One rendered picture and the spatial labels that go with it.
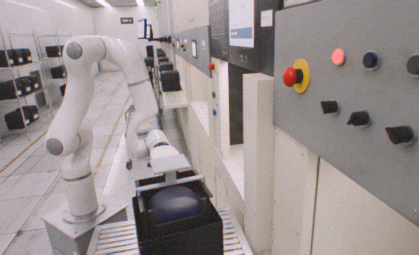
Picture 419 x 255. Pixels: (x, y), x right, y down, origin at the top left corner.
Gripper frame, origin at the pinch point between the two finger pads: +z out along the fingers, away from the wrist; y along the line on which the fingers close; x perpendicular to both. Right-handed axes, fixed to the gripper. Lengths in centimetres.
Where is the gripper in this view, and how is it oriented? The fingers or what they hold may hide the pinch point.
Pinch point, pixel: (169, 168)
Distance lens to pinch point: 96.3
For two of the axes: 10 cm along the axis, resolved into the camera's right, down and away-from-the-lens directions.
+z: 3.3, 2.9, -9.0
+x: -0.4, -9.5, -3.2
